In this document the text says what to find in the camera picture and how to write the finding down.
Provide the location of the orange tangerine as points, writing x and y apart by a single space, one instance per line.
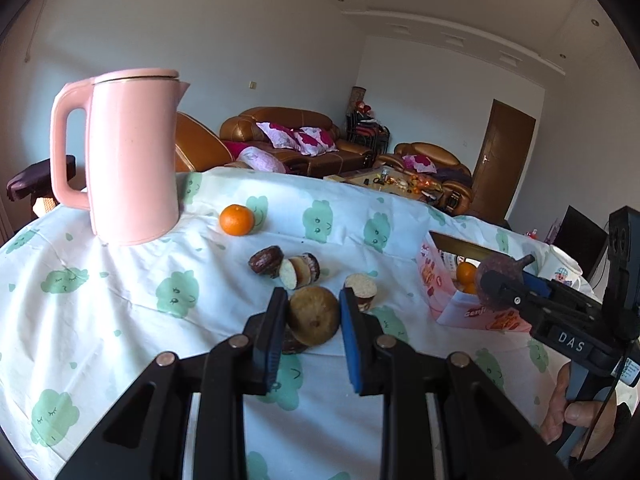
466 272
470 288
236 220

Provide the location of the dark brown round fruit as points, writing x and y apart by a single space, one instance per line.
266 261

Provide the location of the cut brown fruit half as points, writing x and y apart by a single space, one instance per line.
361 287

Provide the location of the pale pink floral pillow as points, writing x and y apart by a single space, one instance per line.
260 160

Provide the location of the white magenta floral pillow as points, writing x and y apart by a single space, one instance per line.
417 162
277 135
315 141

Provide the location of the cut brown fruit slice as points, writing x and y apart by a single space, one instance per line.
312 265
292 274

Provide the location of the black television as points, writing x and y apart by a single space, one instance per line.
580 240

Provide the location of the tan round fruit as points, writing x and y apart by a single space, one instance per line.
312 317

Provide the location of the brown leather armchair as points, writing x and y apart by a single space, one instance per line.
450 187
200 147

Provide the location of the tall patterned floor vase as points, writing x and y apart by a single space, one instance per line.
357 97

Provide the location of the brown wooden door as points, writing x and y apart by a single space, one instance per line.
502 160

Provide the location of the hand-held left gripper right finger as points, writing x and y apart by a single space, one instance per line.
352 340

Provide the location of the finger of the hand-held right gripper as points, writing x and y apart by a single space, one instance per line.
540 285
510 292

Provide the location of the pink electric kettle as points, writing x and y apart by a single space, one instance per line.
132 160

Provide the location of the stack of dark chairs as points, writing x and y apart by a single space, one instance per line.
367 132

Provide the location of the white cartoon print mug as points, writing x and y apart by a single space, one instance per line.
560 270

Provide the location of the person's right hand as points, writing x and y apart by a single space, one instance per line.
582 412

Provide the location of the wooden coffee table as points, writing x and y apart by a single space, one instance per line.
380 182

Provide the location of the purple passion fruit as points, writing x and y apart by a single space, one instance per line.
502 265

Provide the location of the brown leather three-seat sofa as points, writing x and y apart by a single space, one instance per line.
320 160

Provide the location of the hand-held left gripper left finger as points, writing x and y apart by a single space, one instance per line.
272 330

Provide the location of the white green print tablecloth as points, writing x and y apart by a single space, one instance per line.
125 260

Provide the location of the dark purple stool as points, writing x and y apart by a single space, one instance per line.
40 175

